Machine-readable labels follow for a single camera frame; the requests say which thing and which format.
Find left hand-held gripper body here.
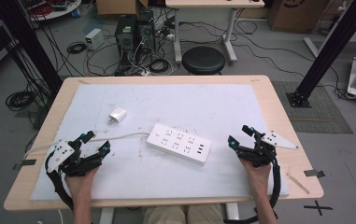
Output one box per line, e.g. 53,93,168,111
46,140,106,177

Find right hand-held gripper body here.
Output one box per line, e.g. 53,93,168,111
236,130,300,168

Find white charger plug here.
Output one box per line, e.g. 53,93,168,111
107,106,128,125

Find white power strip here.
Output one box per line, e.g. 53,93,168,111
146,122,212,167

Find person's right hand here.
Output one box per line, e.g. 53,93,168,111
239,158,273,196

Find person's left hand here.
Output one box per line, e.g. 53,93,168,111
64,166,101,201

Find wooden table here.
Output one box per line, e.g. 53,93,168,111
3,74,325,212

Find black tape strip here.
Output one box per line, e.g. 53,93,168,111
303,169,326,178
12,159,37,171

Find thin wooden stick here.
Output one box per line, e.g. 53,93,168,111
285,172,311,195

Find white foam mat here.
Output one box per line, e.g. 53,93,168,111
30,83,291,201

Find grey floor mat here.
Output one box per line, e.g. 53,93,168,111
271,80,354,135

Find black tape cross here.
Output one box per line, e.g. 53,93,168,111
303,200,335,217

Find black round stool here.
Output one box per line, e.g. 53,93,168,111
181,46,226,76

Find person's beige trousers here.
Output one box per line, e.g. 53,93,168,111
142,204,225,224

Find white power supply box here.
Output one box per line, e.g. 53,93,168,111
84,28,106,51

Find black metal stand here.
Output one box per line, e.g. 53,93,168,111
0,0,64,95
285,0,356,109

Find black computer tower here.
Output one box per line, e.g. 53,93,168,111
114,13,138,62
135,9,157,54

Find large cardboard box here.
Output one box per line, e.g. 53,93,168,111
266,0,330,35

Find round white table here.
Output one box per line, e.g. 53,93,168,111
25,0,82,22

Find white-legged wooden desk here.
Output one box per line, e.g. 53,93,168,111
164,0,265,65

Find small cardboard box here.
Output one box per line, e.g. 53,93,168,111
95,0,150,17

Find white power strip cable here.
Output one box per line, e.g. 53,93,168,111
22,132,151,161

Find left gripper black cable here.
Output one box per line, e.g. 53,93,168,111
44,154,75,211

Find black coiled cable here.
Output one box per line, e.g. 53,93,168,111
5,90,37,112
148,58,171,75
65,41,88,55

